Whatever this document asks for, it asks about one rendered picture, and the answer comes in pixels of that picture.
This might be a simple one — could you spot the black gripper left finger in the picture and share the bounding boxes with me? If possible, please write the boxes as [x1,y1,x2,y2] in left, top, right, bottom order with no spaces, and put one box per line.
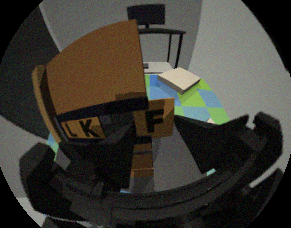
[58,121,136,189]

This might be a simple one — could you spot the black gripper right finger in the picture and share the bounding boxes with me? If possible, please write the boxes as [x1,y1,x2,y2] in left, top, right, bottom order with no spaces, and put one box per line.
[173,115,249,174]

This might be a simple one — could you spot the orange letter tile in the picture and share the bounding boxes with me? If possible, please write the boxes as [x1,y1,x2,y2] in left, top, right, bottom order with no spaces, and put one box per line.
[61,121,84,139]
[76,117,108,139]

